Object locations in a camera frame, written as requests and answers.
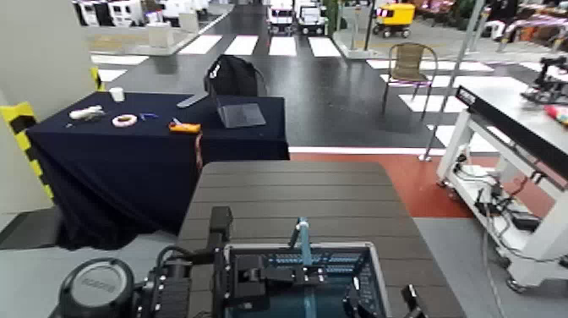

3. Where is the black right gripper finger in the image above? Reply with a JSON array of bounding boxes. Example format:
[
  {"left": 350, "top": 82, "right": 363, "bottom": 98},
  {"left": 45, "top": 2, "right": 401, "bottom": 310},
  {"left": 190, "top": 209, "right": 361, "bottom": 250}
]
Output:
[
  {"left": 342, "top": 290, "right": 374, "bottom": 318},
  {"left": 400, "top": 283, "right": 428, "bottom": 318}
]

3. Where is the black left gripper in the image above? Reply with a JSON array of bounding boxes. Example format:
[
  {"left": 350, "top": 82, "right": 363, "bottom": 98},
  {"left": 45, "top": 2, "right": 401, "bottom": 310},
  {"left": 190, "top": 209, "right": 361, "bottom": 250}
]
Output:
[{"left": 213, "top": 248, "right": 328, "bottom": 318}]

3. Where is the blue crate with grey rim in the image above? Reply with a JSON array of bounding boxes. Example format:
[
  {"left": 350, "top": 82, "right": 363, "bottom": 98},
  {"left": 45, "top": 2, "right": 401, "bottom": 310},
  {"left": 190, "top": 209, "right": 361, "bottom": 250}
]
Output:
[{"left": 221, "top": 217, "right": 392, "bottom": 318}]

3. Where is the black power supply box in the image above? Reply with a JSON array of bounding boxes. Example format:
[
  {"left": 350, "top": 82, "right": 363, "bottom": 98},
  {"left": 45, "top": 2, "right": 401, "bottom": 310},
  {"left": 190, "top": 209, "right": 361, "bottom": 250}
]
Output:
[{"left": 510, "top": 211, "right": 543, "bottom": 232}]

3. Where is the dark grey laptop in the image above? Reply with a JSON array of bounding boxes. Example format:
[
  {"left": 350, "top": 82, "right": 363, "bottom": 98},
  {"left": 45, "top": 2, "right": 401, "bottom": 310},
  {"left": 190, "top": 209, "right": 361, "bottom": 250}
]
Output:
[{"left": 208, "top": 84, "right": 267, "bottom": 129}]

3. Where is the white workbench with black edge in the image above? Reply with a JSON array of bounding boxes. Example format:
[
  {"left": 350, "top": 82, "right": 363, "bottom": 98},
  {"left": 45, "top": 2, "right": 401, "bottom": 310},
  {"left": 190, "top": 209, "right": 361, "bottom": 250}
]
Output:
[{"left": 435, "top": 84, "right": 568, "bottom": 294}]

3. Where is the orange hand tool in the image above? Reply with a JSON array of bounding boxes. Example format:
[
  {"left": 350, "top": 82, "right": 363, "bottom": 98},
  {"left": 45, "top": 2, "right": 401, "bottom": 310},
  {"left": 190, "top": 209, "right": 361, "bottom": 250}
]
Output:
[{"left": 167, "top": 118, "right": 202, "bottom": 135}]

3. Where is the table with dark navy cloth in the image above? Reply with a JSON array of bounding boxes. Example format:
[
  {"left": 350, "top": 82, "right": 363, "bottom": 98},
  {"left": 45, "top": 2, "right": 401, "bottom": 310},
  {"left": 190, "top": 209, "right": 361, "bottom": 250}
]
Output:
[{"left": 25, "top": 90, "right": 291, "bottom": 250}]

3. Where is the grey flat panel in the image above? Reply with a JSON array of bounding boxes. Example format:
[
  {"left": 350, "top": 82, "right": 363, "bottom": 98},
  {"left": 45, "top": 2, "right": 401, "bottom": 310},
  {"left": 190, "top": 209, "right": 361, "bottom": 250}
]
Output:
[{"left": 176, "top": 93, "right": 209, "bottom": 109}]

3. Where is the black backpack on chair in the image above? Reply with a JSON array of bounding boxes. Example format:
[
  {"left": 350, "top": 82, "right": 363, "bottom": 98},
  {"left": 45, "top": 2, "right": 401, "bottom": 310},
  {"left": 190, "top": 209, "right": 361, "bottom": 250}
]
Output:
[{"left": 203, "top": 54, "right": 269, "bottom": 98}]

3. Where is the slanted grey metal pole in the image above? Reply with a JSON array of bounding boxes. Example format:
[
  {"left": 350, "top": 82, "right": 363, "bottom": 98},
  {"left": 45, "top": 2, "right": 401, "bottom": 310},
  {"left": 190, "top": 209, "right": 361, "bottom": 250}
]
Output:
[{"left": 418, "top": 0, "right": 487, "bottom": 162}]

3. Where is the brown wicker metal chair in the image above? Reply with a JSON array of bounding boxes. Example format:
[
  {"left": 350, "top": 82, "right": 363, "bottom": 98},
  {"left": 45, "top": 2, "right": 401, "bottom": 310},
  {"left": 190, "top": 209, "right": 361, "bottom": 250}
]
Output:
[{"left": 381, "top": 42, "right": 440, "bottom": 122}]

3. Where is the white tape roll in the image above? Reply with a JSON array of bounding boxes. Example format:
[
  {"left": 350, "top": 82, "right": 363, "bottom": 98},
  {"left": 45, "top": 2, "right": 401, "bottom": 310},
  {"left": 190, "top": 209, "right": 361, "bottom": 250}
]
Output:
[{"left": 112, "top": 113, "right": 139, "bottom": 129}]

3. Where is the red and pink object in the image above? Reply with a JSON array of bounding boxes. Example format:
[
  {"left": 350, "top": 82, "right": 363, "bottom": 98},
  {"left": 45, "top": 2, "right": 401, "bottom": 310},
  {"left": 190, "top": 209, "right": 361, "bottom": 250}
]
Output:
[{"left": 543, "top": 104, "right": 568, "bottom": 127}]

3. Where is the white small vehicle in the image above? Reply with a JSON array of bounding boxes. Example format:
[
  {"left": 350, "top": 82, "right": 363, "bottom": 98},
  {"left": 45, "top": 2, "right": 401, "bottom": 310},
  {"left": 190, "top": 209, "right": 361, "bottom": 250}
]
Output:
[
  {"left": 296, "top": 0, "right": 329, "bottom": 36},
  {"left": 266, "top": 0, "right": 295, "bottom": 36}
]

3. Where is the white plastic tool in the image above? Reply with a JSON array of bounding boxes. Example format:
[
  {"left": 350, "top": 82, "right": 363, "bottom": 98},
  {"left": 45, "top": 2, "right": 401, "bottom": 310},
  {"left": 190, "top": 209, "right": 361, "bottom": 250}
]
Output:
[{"left": 68, "top": 105, "right": 107, "bottom": 122}]

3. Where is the yellow delivery vehicle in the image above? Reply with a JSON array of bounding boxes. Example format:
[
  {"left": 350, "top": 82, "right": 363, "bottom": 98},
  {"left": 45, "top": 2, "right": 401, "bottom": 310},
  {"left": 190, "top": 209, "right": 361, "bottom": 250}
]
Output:
[{"left": 371, "top": 2, "right": 417, "bottom": 39}]

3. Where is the white cube block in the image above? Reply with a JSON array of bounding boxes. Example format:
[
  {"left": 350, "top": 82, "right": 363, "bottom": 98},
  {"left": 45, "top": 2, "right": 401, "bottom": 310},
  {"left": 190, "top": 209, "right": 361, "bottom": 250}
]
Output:
[{"left": 147, "top": 22, "right": 175, "bottom": 49}]

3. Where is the small yellow black corner guard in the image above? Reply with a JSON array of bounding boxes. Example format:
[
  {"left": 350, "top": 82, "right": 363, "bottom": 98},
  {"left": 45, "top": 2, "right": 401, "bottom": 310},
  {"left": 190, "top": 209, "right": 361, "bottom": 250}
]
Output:
[{"left": 90, "top": 66, "right": 105, "bottom": 92}]

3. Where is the yellow black striped corner guard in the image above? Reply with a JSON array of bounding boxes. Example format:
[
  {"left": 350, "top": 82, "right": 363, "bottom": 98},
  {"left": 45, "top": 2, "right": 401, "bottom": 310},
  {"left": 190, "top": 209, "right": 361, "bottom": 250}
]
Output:
[{"left": 0, "top": 101, "right": 55, "bottom": 200}]

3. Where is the row of white kiosks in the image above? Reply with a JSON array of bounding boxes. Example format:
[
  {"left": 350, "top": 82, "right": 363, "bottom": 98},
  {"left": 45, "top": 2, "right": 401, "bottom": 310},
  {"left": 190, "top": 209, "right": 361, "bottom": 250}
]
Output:
[{"left": 72, "top": 0, "right": 144, "bottom": 28}]

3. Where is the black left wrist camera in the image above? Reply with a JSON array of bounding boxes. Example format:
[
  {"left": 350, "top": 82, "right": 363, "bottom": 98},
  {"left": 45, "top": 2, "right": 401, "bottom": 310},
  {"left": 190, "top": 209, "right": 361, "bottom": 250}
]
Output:
[{"left": 208, "top": 206, "right": 234, "bottom": 250}]

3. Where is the tangle of black cables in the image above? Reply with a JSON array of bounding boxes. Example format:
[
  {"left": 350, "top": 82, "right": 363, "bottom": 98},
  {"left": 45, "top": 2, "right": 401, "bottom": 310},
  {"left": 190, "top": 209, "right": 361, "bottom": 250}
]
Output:
[{"left": 452, "top": 152, "right": 547, "bottom": 267}]

